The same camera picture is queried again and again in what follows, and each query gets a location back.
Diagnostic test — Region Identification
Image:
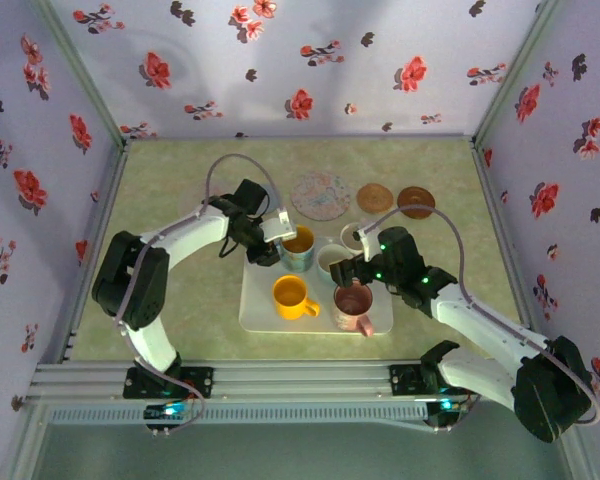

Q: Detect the aluminium mounting rail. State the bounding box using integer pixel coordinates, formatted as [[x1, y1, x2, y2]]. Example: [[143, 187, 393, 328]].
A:
[[27, 358, 576, 401]]

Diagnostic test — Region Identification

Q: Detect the lavender arm cable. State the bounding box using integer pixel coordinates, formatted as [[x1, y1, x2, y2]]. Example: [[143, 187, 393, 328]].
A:
[[362, 203, 600, 434], [112, 152, 294, 437]]

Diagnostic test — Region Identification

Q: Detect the dark brown round coaster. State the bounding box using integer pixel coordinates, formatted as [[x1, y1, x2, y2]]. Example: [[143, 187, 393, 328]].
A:
[[397, 186, 436, 220]]

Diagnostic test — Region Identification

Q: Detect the white rectangular tray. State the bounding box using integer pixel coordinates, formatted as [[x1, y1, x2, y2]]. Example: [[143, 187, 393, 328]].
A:
[[238, 234, 395, 335]]

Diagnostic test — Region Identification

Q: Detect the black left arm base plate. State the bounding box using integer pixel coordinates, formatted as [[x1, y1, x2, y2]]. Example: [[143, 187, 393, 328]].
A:
[[123, 366, 215, 400]]

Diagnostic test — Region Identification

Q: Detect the pink mug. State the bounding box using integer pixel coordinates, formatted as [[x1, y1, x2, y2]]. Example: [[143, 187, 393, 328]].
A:
[[332, 280, 376, 339]]

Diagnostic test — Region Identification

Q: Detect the blue floral mug yellow inside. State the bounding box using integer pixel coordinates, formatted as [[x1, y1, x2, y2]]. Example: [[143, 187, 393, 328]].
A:
[[274, 224, 316, 274]]

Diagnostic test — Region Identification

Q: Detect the lavender left arm cable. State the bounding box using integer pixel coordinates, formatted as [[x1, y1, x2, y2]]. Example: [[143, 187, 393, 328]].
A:
[[112, 152, 294, 437]]

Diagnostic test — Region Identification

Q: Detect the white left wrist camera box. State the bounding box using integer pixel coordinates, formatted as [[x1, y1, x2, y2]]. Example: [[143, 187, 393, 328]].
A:
[[258, 208, 299, 245]]

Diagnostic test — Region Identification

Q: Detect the grey slotted cable duct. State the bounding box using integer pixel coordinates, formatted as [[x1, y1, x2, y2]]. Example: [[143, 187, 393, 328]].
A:
[[47, 402, 431, 427]]

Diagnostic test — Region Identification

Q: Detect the aluminium frame post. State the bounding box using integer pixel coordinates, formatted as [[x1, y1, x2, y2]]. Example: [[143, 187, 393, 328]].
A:
[[29, 0, 131, 149], [471, 0, 564, 146]]

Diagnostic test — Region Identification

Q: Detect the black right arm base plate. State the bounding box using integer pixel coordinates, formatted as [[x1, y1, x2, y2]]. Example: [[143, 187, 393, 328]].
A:
[[388, 363, 481, 397]]

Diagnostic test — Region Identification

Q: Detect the light blue mug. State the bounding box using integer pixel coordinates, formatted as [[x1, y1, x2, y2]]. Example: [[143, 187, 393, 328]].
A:
[[315, 243, 356, 287]]

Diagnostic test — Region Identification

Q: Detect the lavender right arm cable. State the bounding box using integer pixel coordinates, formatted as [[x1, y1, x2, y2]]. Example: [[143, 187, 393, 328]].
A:
[[362, 203, 600, 434]]

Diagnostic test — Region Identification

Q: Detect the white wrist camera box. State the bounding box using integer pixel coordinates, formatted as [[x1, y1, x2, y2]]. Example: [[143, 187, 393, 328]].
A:
[[258, 208, 299, 245], [352, 223, 381, 261]]

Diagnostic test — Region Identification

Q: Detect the floral print round coaster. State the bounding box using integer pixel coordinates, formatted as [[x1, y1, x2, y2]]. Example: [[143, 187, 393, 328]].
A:
[[289, 171, 352, 221]]

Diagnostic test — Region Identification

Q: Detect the cream white mug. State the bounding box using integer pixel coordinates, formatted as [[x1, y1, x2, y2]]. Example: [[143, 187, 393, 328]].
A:
[[339, 222, 375, 252]]

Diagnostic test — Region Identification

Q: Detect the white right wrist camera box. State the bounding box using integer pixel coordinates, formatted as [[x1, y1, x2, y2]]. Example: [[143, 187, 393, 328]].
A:
[[352, 223, 381, 261]]

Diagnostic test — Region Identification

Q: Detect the aluminium table side rail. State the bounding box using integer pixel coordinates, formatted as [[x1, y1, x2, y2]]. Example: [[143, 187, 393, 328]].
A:
[[472, 139, 549, 360], [54, 141, 131, 364]]

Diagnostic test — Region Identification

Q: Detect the cork round coaster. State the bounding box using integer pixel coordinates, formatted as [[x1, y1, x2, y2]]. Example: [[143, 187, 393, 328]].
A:
[[356, 183, 395, 215]]

